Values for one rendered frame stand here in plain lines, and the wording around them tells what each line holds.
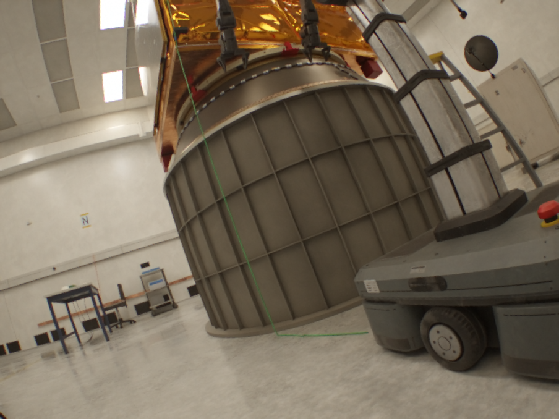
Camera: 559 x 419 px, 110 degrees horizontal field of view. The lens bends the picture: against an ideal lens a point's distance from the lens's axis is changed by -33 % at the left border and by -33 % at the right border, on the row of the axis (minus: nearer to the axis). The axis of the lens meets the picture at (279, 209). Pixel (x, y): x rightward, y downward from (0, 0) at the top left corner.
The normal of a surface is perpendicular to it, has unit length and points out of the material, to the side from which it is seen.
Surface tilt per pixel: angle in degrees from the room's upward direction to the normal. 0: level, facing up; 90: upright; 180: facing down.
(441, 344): 90
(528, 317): 90
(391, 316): 90
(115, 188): 90
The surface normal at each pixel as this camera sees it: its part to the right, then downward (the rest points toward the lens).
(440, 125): -0.89, 0.30
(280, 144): -0.15, -0.08
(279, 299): -0.39, 0.01
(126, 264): 0.42, -0.29
